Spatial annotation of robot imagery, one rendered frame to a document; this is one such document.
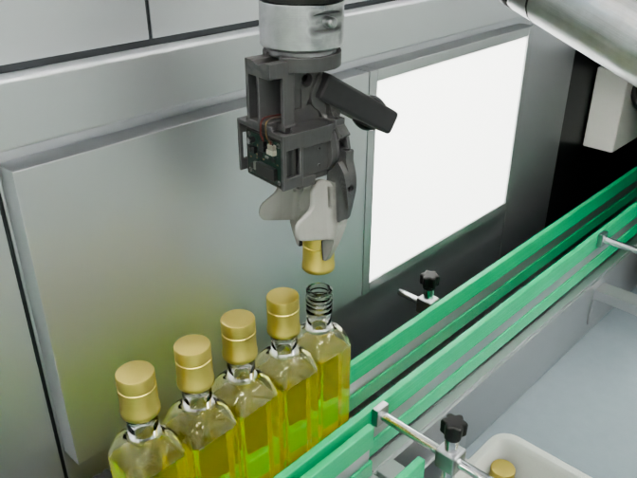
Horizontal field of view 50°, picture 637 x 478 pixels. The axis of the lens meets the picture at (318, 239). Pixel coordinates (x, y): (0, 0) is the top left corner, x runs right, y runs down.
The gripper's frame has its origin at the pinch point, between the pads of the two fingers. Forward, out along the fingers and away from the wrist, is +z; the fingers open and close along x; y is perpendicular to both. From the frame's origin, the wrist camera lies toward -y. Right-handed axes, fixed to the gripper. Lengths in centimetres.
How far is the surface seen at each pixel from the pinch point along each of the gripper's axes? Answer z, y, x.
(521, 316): 29, -44, 0
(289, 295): 4.2, 5.2, 1.6
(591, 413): 45, -50, 12
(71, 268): -0.6, 22.8, -9.5
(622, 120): 13, -102, -18
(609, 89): 6, -100, -21
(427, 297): 22.8, -28.6, -7.8
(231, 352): 7.1, 13.0, 2.3
